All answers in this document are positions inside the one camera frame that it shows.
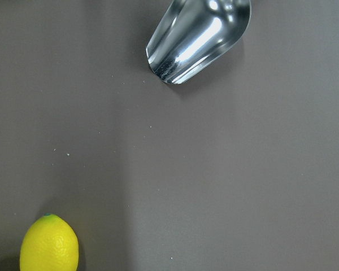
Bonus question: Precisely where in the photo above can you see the metal ice scoop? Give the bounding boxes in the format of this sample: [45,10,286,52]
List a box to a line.
[146,0,251,85]

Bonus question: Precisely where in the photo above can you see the yellow lemon near scoop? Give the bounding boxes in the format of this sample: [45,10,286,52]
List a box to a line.
[19,213,79,270]

